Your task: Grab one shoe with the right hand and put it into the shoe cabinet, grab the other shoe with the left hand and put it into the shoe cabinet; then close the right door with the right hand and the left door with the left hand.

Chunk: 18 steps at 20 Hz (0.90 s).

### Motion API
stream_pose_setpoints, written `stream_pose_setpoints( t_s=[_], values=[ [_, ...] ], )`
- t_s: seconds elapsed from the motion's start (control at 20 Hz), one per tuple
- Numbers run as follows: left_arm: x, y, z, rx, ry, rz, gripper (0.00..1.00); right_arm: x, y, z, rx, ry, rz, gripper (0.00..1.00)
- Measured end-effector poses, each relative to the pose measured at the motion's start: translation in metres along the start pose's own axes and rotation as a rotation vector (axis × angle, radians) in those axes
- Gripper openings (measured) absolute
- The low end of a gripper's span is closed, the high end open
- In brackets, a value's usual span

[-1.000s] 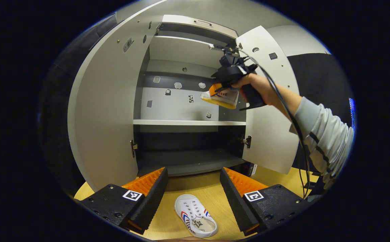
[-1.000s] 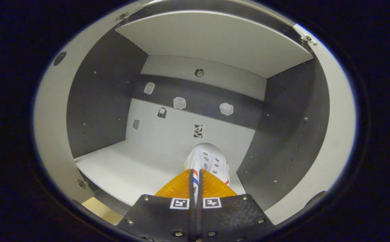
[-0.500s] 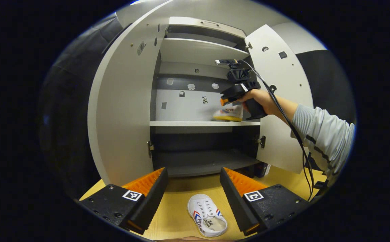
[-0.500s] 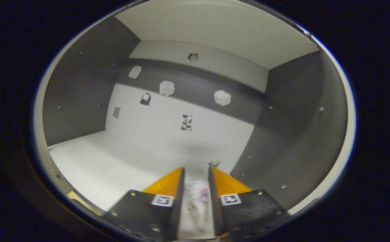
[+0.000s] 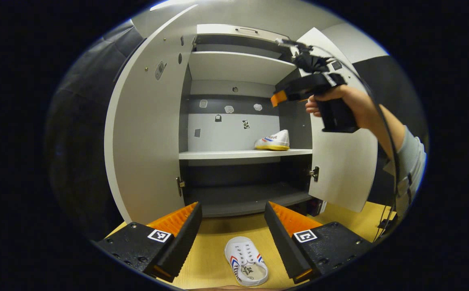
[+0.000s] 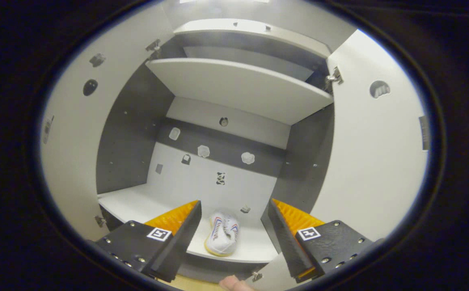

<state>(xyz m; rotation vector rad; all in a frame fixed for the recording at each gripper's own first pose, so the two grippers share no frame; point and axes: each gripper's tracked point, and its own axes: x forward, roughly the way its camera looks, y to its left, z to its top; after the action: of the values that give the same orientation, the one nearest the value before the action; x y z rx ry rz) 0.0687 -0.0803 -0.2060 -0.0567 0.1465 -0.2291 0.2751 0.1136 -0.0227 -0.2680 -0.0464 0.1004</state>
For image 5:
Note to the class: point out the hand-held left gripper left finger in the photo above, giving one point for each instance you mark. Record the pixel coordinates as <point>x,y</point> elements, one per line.
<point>182,246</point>

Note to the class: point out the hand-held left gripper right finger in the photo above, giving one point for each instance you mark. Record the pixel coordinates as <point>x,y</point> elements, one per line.
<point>285,246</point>

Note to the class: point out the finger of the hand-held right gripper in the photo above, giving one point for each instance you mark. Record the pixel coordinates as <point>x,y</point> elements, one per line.
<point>279,98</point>

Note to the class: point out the white canvas shoe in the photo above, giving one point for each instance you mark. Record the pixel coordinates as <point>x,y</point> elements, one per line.
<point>275,141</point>
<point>244,258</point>

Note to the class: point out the white shoe cabinet door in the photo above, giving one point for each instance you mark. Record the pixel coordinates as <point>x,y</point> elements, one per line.
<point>339,169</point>
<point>145,141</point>

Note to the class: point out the white cabinet drawer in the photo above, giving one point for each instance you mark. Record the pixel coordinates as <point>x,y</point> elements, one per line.
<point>222,30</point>

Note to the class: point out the small printed box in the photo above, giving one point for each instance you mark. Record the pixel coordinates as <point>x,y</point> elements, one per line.
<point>318,207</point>

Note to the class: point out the black backdrop cloth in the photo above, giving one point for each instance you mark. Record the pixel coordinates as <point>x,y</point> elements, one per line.
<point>81,141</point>

